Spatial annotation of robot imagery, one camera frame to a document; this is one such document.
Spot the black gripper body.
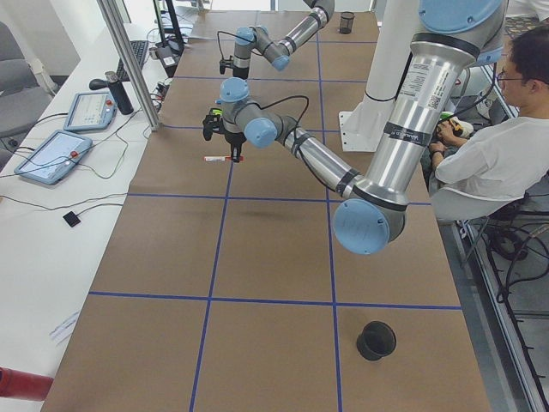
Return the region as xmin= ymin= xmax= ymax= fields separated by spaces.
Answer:
xmin=224 ymin=131 xmax=245 ymax=162
xmin=232 ymin=64 xmax=250 ymax=80

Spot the red white marker pen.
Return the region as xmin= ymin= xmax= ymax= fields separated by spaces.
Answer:
xmin=203 ymin=156 xmax=244 ymax=163

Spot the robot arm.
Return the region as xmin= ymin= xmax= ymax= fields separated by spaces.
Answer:
xmin=202 ymin=1 xmax=508 ymax=255
xmin=220 ymin=0 xmax=335 ymax=80

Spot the black keyboard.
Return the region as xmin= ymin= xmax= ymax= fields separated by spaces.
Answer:
xmin=114 ymin=39 xmax=149 ymax=82

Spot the black mesh pen cup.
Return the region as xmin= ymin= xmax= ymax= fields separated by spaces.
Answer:
xmin=339 ymin=11 xmax=355 ymax=34

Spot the black water bottle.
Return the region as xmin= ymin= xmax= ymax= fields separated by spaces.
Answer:
xmin=105 ymin=71 xmax=134 ymax=115

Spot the far blue teach pendant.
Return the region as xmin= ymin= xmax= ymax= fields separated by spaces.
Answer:
xmin=63 ymin=91 xmax=117 ymax=132

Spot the blue teach pendant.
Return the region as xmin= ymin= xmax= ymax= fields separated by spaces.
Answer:
xmin=63 ymin=91 xmax=117 ymax=132
xmin=14 ymin=130 xmax=93 ymax=185

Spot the near blue teach pendant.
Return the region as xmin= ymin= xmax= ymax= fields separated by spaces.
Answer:
xmin=14 ymin=130 xmax=93 ymax=185

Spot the small black device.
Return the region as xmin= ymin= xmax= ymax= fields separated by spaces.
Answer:
xmin=63 ymin=211 xmax=81 ymax=227

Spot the seated person white shirt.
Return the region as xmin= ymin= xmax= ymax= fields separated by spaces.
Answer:
xmin=430 ymin=26 xmax=548 ymax=220

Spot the red cylinder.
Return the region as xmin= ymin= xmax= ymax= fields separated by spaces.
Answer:
xmin=1 ymin=367 xmax=53 ymax=401

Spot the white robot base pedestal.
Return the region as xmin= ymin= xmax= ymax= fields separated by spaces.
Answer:
xmin=340 ymin=0 xmax=421 ymax=152

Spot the aluminium frame post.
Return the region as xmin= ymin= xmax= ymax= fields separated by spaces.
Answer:
xmin=97 ymin=0 xmax=160 ymax=131

